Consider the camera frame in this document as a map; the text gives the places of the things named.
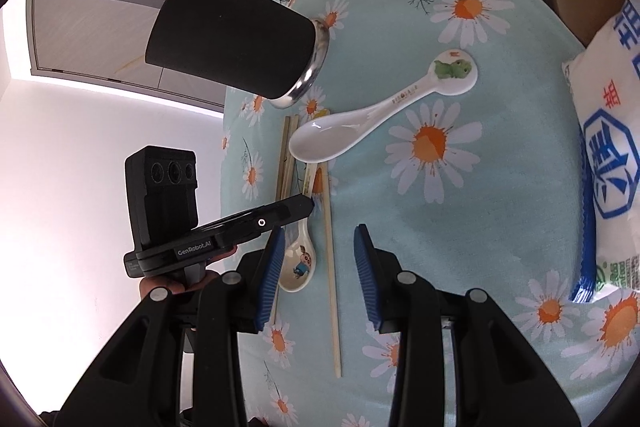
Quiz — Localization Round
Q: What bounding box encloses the daisy print tablecloth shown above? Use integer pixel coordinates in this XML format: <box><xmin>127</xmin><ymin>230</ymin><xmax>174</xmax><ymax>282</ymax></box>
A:
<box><xmin>220</xmin><ymin>0</ymin><xmax>640</xmax><ymax>427</ymax></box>

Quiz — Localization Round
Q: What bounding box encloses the grey door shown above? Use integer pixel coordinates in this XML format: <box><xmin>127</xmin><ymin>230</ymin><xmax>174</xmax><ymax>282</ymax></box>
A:
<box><xmin>27</xmin><ymin>0</ymin><xmax>226</xmax><ymax>112</ymax></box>

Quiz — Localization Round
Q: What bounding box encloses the white ceramic frog spoon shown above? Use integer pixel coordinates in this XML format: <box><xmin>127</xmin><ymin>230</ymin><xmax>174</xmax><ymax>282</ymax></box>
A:
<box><xmin>288</xmin><ymin>49</ymin><xmax>478</xmax><ymax>162</ymax></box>

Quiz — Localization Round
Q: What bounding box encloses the white blue salt bag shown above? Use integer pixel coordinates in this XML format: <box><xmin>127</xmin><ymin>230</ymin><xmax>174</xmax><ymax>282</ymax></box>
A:
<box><xmin>562</xmin><ymin>0</ymin><xmax>640</xmax><ymax>303</ymax></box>

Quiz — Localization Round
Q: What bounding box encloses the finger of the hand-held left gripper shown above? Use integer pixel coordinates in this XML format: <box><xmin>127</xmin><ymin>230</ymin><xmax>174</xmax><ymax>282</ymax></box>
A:
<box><xmin>220</xmin><ymin>196</ymin><xmax>315</xmax><ymax>235</ymax></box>

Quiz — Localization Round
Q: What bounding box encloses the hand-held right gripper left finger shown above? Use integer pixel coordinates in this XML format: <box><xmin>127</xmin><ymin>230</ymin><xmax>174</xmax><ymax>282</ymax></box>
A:
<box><xmin>52</xmin><ymin>227</ymin><xmax>287</xmax><ymax>427</ymax></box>

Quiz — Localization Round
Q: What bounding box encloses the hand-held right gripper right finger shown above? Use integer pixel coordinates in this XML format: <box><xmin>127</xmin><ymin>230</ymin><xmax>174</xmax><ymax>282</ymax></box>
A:
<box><xmin>352</xmin><ymin>223</ymin><xmax>583</xmax><ymax>427</ymax></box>

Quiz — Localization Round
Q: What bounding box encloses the black utensil holder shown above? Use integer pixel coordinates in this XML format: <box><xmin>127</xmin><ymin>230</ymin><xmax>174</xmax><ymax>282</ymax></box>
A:
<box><xmin>145</xmin><ymin>0</ymin><xmax>331</xmax><ymax>110</ymax></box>

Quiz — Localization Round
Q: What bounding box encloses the person's left hand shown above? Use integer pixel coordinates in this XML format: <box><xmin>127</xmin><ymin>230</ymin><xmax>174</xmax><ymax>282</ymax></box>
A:
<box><xmin>139</xmin><ymin>246</ymin><xmax>237</xmax><ymax>303</ymax></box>

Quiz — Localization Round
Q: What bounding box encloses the ceramic cartoon spoon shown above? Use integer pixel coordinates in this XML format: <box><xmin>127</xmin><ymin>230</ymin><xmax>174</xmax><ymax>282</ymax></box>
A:
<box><xmin>276</xmin><ymin>107</ymin><xmax>331</xmax><ymax>293</ymax></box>

